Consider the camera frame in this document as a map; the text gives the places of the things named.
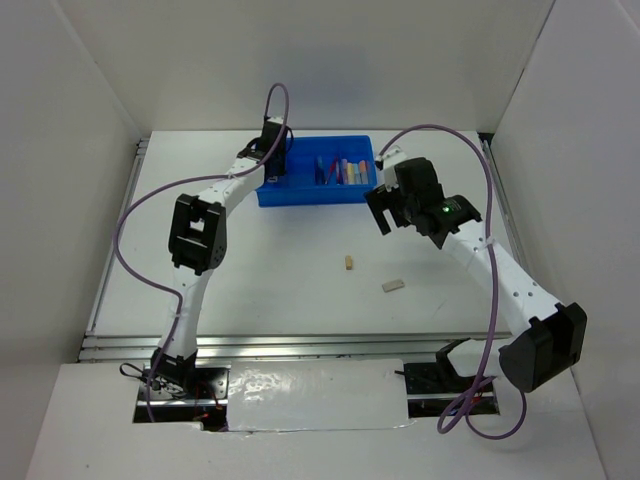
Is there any aluminium frame rail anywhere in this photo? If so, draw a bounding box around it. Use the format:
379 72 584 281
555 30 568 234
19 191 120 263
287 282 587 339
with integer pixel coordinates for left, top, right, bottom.
78 332 485 363

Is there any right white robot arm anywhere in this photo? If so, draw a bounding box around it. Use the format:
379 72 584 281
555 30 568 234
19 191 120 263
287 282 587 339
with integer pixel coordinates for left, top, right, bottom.
365 152 587 393

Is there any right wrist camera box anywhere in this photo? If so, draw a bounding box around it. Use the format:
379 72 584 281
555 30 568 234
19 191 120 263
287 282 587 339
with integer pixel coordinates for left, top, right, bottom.
375 145 408 191

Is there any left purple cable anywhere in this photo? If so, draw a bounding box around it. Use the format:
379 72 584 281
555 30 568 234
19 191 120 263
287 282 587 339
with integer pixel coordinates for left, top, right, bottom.
115 82 294 424

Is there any purple cable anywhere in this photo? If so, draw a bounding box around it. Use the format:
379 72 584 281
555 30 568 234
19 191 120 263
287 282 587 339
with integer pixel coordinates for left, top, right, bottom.
377 123 529 440
115 82 294 424

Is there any yellow highlighter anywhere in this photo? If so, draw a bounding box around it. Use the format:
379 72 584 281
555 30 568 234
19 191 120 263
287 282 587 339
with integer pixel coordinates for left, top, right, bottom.
347 163 356 185

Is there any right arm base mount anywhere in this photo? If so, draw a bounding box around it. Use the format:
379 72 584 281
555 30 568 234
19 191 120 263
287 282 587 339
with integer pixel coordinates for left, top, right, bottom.
394 356 475 419

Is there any purple highlighter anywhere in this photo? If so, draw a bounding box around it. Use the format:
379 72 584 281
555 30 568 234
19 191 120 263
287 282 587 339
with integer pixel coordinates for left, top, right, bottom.
341 158 350 185

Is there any red pen crossed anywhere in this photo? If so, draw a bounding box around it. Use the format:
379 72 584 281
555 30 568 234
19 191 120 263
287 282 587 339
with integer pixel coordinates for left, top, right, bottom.
325 157 339 185

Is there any red pen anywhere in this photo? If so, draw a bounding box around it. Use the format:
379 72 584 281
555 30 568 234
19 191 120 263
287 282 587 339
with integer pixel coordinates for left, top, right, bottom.
336 152 346 185

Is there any grey white eraser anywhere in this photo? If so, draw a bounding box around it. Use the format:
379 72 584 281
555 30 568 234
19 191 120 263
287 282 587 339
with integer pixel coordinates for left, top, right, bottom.
382 279 405 293

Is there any blue compartment tray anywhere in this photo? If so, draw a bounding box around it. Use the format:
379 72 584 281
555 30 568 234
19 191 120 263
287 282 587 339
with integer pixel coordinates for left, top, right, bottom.
257 135 377 207

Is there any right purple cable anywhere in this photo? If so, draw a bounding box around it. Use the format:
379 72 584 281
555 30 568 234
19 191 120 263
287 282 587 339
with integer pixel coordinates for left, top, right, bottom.
377 123 529 440

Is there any white foil cover sheet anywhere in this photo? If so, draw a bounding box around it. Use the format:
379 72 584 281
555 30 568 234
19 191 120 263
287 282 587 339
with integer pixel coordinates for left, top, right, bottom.
226 359 409 432

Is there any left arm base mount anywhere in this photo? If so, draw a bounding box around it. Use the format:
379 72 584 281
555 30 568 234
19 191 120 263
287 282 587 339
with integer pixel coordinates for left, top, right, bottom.
119 362 230 432

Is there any blue pen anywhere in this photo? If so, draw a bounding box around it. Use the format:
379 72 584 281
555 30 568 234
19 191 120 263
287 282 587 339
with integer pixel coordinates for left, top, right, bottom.
314 156 326 185

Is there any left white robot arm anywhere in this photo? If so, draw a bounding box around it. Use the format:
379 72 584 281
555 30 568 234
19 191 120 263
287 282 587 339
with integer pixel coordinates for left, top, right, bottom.
151 117 289 399

